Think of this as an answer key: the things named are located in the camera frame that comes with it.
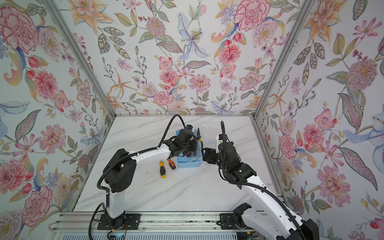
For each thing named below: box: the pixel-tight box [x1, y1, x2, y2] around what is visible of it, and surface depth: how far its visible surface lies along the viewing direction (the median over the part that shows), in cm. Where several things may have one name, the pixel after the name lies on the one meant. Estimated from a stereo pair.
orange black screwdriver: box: [167, 158, 176, 170], surface depth 94 cm
